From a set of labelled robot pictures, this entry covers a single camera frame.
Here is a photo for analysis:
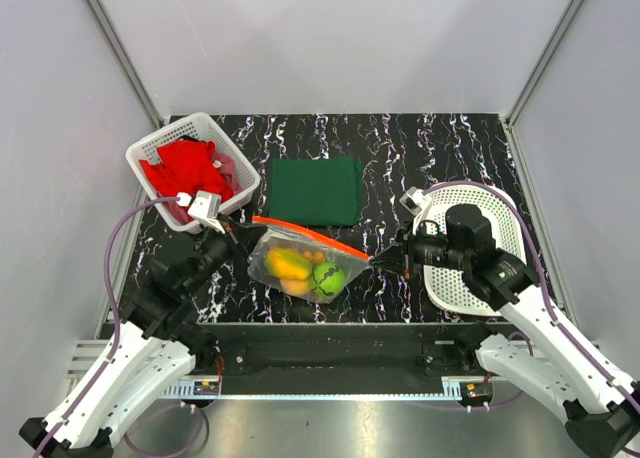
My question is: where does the orange toy fried snack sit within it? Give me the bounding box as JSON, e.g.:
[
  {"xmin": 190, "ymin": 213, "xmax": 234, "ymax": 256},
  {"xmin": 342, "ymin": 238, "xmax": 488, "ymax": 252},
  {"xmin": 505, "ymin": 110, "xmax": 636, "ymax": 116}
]
[{"xmin": 302, "ymin": 251, "xmax": 326, "ymax": 266}]

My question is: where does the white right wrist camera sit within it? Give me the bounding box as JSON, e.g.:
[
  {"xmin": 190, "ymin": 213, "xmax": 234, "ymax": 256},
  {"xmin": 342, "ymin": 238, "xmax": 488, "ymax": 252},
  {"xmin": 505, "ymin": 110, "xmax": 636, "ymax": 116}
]
[{"xmin": 399, "ymin": 187, "xmax": 433, "ymax": 232}]

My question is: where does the orange toy peach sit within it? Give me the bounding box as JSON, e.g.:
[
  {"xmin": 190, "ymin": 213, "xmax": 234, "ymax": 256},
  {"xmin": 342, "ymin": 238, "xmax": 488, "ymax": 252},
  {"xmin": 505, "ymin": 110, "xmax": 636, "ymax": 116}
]
[{"xmin": 279, "ymin": 279, "xmax": 313, "ymax": 298}]

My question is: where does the white laundry basket left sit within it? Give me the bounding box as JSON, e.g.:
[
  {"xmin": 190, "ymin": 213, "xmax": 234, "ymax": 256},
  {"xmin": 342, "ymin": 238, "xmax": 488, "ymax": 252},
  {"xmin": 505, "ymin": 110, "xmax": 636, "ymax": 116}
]
[{"xmin": 125, "ymin": 112, "xmax": 261, "ymax": 215}]

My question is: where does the yellow green toy mango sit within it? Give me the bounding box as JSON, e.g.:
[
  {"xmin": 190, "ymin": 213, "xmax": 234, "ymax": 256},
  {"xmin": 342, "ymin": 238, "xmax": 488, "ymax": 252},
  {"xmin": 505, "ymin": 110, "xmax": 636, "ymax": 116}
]
[{"xmin": 264, "ymin": 248, "xmax": 313, "ymax": 280}]

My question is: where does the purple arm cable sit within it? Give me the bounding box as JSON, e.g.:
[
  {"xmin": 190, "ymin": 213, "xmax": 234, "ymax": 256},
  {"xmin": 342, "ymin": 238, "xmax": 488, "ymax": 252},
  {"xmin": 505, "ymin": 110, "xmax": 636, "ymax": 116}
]
[
  {"xmin": 422, "ymin": 180, "xmax": 640, "ymax": 414},
  {"xmin": 32, "ymin": 195, "xmax": 207, "ymax": 458}
]

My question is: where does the right aluminium frame post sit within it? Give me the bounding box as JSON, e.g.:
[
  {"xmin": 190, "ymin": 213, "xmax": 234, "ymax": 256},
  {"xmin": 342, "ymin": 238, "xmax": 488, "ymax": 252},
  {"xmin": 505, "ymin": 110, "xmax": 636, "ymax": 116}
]
[{"xmin": 504, "ymin": 0, "xmax": 588, "ymax": 127}]

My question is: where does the aluminium front rail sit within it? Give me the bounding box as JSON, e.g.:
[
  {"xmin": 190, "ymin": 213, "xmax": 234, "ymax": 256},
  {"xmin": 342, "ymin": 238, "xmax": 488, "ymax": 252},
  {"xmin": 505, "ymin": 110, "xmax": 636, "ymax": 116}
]
[{"xmin": 158, "ymin": 352, "xmax": 494, "ymax": 402}]

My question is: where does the left aluminium frame post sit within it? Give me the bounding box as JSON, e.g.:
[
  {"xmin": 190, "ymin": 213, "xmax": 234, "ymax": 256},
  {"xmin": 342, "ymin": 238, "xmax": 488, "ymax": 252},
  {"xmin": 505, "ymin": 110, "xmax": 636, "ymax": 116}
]
[{"xmin": 82, "ymin": 0, "xmax": 164, "ymax": 129}]

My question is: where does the folded green cloth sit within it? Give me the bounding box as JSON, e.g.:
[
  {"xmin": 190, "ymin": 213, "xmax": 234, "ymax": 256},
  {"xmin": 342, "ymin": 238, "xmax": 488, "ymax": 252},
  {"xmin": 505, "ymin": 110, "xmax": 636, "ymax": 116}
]
[{"xmin": 268, "ymin": 156, "xmax": 363, "ymax": 227}]

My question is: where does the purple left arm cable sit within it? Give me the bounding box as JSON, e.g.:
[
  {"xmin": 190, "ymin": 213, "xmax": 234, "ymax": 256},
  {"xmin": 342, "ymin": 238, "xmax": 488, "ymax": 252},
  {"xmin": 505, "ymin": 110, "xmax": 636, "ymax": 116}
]
[{"xmin": 32, "ymin": 195, "xmax": 207, "ymax": 458}]

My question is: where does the aluminium frame post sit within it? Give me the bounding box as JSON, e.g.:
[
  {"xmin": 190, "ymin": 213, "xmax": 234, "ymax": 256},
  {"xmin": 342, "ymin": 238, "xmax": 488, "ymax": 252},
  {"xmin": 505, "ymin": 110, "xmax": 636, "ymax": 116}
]
[
  {"xmin": 82, "ymin": 0, "xmax": 164, "ymax": 129},
  {"xmin": 504, "ymin": 0, "xmax": 588, "ymax": 127}
]

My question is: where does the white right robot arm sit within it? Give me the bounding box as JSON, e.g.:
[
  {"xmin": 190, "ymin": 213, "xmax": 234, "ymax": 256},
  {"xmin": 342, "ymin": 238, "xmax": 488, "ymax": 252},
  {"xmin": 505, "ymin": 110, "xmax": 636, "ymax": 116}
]
[{"xmin": 370, "ymin": 204, "xmax": 639, "ymax": 457}]

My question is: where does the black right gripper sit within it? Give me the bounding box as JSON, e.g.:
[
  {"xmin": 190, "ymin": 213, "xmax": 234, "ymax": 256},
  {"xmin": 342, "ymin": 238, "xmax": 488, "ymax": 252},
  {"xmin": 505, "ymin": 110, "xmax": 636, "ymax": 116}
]
[{"xmin": 370, "ymin": 216, "xmax": 470, "ymax": 278}]

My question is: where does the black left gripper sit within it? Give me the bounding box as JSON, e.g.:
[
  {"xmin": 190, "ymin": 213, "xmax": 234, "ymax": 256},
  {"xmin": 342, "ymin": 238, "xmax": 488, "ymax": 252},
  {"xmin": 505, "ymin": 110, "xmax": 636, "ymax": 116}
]
[{"xmin": 182, "ymin": 213, "xmax": 267, "ymax": 296}]

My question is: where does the clear zip top bag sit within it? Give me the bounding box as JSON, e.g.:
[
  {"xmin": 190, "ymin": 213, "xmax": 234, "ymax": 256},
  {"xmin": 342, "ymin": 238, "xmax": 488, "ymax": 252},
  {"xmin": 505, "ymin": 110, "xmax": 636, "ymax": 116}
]
[{"xmin": 248, "ymin": 216, "xmax": 370, "ymax": 304}]

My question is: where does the white perforated tray basket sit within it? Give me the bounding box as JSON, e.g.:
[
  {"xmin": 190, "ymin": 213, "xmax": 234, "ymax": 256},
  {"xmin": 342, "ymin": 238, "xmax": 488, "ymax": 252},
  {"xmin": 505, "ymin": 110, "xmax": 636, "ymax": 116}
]
[{"xmin": 420, "ymin": 182, "xmax": 527, "ymax": 318}]

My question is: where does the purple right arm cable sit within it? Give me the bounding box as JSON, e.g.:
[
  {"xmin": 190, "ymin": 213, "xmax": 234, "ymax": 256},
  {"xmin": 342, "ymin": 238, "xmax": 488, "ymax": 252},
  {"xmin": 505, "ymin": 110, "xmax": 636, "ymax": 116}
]
[{"xmin": 422, "ymin": 180, "xmax": 640, "ymax": 414}]

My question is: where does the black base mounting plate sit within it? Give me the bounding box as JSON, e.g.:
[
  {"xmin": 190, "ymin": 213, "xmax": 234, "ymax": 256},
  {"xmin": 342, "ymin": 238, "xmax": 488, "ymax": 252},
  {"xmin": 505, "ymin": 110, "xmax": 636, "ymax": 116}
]
[{"xmin": 206, "ymin": 323, "xmax": 486, "ymax": 375}]

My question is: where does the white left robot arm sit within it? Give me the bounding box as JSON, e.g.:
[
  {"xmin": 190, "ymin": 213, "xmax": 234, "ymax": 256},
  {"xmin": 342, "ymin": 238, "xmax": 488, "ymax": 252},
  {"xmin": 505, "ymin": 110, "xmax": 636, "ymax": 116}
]
[{"xmin": 19, "ymin": 219, "xmax": 267, "ymax": 457}]

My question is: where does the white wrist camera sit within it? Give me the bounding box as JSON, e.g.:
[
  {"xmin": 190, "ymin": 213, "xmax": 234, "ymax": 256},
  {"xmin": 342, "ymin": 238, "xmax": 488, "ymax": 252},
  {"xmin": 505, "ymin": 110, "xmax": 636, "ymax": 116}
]
[
  {"xmin": 399, "ymin": 187, "xmax": 433, "ymax": 232},
  {"xmin": 175, "ymin": 191, "xmax": 226, "ymax": 234}
]

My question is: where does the red cloth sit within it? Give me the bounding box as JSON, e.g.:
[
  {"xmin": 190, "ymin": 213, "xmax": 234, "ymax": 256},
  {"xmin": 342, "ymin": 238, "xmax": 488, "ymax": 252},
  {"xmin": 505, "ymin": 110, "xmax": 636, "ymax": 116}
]
[{"xmin": 138, "ymin": 140, "xmax": 235, "ymax": 212}]

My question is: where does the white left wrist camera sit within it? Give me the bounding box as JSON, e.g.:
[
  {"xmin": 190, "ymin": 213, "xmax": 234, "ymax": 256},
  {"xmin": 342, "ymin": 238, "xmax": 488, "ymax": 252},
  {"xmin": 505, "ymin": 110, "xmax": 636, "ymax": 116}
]
[{"xmin": 175, "ymin": 191, "xmax": 226, "ymax": 234}]

